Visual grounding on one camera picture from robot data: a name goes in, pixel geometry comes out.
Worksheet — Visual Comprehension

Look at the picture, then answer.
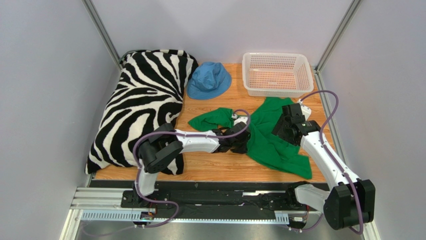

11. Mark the green t shirt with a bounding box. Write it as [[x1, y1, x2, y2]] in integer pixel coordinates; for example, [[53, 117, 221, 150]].
[[188, 97, 313, 180]]

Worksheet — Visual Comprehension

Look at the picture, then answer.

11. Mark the zebra striped pillow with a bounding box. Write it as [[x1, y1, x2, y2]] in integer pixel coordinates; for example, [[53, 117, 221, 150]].
[[84, 49, 199, 175]]

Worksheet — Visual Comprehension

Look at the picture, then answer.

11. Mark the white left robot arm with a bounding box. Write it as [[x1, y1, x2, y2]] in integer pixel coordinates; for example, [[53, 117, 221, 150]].
[[132, 122, 251, 197]]

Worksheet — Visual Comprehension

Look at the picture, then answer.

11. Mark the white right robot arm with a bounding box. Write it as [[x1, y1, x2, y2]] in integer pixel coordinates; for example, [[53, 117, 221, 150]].
[[272, 103, 376, 230]]

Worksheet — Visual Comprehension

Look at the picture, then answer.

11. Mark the white plastic basket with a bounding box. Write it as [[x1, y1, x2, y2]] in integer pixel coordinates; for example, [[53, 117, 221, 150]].
[[242, 52, 314, 98]]

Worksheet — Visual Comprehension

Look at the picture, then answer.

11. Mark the blue bucket hat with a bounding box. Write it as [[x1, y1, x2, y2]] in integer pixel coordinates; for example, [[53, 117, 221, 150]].
[[186, 61, 232, 100]]

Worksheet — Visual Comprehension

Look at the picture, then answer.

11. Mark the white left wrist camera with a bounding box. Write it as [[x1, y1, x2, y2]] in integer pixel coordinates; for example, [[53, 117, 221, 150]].
[[231, 113, 249, 126]]

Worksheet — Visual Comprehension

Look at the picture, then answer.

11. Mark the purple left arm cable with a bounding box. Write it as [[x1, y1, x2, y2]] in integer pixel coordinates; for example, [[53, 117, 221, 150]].
[[132, 109, 251, 229]]

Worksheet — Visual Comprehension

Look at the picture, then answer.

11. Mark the right aluminium frame post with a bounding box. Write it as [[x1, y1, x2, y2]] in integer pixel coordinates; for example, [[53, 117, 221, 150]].
[[315, 0, 363, 72]]

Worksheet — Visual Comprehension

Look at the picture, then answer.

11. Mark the aluminium frame post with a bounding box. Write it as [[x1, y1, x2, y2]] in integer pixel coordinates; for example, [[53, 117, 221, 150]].
[[315, 0, 363, 72], [82, 0, 123, 70]]

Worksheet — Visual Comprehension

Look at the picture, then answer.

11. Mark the left aluminium frame post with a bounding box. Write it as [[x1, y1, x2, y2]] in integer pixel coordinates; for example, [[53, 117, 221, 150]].
[[82, 0, 123, 70]]

